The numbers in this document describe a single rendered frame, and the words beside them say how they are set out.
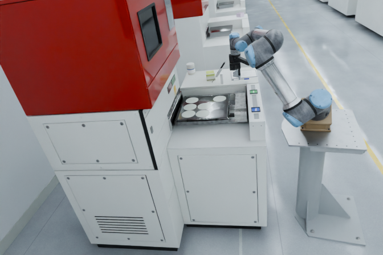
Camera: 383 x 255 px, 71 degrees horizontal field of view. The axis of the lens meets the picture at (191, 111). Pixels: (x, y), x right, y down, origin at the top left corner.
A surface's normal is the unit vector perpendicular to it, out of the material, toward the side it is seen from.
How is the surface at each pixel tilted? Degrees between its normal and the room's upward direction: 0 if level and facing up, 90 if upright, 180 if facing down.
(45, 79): 90
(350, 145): 0
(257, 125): 90
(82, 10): 90
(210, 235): 0
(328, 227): 0
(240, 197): 90
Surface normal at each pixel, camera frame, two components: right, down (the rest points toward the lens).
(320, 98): -0.20, -0.34
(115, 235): -0.15, 0.51
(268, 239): -0.14, -0.86
